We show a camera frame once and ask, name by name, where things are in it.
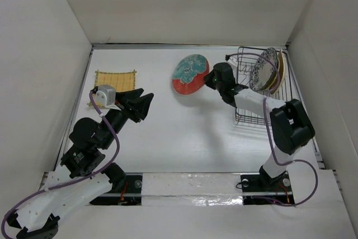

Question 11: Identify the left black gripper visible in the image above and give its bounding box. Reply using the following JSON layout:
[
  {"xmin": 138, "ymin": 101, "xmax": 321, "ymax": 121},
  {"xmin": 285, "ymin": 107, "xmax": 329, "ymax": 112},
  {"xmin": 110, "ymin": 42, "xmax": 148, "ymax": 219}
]
[{"xmin": 100, "ymin": 88, "xmax": 154, "ymax": 148}]

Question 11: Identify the red teal ceramic plate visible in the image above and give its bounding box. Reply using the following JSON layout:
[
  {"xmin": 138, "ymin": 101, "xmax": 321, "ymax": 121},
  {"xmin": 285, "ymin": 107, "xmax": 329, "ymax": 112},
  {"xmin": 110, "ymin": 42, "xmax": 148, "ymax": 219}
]
[{"xmin": 172, "ymin": 54, "xmax": 210, "ymax": 96}]

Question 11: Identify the blue floral white plate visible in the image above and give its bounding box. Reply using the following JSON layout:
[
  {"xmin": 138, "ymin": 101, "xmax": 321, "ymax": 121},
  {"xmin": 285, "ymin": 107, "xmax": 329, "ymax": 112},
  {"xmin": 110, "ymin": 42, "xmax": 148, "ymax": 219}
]
[{"xmin": 249, "ymin": 48, "xmax": 278, "ymax": 91}]

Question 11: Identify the round bamboo plate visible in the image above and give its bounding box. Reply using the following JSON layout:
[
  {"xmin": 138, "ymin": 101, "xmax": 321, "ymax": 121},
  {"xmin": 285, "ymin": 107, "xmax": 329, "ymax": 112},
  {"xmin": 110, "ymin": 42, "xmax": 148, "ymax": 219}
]
[{"xmin": 263, "ymin": 69, "xmax": 277, "ymax": 91}]

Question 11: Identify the fan-shaped bamboo tray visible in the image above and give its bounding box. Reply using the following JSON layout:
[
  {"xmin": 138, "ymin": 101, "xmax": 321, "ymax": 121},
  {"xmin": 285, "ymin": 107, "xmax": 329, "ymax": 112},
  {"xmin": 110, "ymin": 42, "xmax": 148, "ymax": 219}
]
[{"xmin": 270, "ymin": 50, "xmax": 288, "ymax": 95}]

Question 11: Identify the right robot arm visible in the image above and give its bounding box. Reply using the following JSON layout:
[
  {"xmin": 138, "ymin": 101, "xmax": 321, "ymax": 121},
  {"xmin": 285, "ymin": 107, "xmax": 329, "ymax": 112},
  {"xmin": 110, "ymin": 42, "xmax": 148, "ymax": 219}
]
[{"xmin": 204, "ymin": 63, "xmax": 317, "ymax": 190}]

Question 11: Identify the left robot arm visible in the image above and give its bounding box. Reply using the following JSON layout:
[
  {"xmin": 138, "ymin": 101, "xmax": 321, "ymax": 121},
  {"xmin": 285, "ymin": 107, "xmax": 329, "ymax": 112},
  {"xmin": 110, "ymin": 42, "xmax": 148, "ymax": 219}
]
[{"xmin": 1, "ymin": 85, "xmax": 154, "ymax": 238}]

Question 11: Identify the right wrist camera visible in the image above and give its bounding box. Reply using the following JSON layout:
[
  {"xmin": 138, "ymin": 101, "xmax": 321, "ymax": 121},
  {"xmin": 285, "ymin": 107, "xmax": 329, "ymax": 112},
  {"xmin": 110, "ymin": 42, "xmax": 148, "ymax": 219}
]
[{"xmin": 225, "ymin": 54, "xmax": 239, "ymax": 68}]

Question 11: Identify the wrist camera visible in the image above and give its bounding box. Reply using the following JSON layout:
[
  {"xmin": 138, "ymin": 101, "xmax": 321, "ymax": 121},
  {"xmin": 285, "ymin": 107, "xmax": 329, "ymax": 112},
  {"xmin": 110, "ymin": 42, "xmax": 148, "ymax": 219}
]
[
  {"xmin": 225, "ymin": 54, "xmax": 239, "ymax": 68},
  {"xmin": 92, "ymin": 85, "xmax": 116, "ymax": 108}
]

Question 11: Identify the black wire dish rack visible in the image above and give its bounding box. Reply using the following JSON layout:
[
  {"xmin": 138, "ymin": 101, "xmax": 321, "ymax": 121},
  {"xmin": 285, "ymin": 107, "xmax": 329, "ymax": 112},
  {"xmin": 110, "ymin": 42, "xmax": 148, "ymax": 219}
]
[{"xmin": 232, "ymin": 46, "xmax": 294, "ymax": 128}]

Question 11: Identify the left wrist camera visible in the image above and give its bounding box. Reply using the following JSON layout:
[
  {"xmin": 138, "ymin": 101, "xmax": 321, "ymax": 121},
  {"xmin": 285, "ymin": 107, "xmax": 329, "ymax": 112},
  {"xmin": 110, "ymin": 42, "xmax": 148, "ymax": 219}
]
[{"xmin": 92, "ymin": 85, "xmax": 116, "ymax": 108}]

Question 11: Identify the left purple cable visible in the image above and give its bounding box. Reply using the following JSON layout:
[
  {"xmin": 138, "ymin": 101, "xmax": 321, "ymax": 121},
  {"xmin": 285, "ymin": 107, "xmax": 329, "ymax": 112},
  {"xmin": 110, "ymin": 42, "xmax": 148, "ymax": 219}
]
[{"xmin": 0, "ymin": 90, "xmax": 121, "ymax": 239}]

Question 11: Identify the purple cable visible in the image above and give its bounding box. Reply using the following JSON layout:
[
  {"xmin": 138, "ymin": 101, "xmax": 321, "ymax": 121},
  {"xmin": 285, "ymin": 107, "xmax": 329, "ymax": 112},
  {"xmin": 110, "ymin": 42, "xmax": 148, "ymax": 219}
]
[
  {"xmin": 226, "ymin": 53, "xmax": 318, "ymax": 207},
  {"xmin": 0, "ymin": 90, "xmax": 121, "ymax": 239}
]

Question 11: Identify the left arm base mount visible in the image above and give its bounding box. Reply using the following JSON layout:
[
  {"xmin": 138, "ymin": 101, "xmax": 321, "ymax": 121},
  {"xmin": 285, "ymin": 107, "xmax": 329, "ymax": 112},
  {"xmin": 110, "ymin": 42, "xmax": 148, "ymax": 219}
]
[{"xmin": 90, "ymin": 173, "xmax": 143, "ymax": 206}]

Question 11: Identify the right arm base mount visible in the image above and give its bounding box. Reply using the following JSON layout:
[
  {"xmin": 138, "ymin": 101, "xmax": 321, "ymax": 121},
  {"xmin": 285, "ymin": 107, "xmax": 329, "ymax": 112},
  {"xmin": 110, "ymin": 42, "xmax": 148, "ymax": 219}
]
[{"xmin": 235, "ymin": 169, "xmax": 295, "ymax": 205}]

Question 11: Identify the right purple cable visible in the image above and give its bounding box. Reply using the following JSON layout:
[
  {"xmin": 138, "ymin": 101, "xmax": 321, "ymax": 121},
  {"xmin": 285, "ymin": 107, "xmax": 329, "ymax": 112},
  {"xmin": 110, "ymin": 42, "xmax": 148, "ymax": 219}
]
[{"xmin": 226, "ymin": 53, "xmax": 318, "ymax": 207}]

